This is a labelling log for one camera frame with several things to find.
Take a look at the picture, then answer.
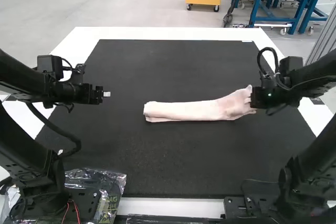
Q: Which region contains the pale towel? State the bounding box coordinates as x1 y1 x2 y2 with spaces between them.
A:
143 84 257 124

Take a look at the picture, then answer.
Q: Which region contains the silver foil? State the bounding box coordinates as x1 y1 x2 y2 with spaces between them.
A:
64 168 127 221
0 180 20 221

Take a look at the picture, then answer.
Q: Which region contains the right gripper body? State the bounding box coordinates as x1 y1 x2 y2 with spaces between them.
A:
249 87 276 109

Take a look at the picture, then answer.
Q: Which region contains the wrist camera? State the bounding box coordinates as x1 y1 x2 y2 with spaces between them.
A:
259 71 277 88
70 63 87 84

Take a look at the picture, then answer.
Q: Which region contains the thin red wire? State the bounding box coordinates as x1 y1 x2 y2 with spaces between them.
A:
62 199 81 222

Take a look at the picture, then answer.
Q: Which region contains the black mat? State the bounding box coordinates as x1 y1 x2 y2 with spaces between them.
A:
34 39 317 200

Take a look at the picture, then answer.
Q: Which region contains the black cable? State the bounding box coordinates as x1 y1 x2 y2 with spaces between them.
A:
256 47 279 75
26 102 82 159

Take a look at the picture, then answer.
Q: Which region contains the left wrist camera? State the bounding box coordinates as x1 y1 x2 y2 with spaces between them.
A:
70 63 87 84

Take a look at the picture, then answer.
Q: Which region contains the grey metal post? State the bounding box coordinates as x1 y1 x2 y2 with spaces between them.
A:
306 5 336 65

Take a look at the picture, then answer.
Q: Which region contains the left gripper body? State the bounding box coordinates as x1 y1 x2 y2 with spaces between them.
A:
80 83 104 105

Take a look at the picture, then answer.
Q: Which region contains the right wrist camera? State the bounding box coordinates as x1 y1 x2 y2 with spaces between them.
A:
259 71 277 88

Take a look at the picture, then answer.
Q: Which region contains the dark base panel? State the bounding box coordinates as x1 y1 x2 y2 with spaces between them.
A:
223 195 280 220
64 186 102 224

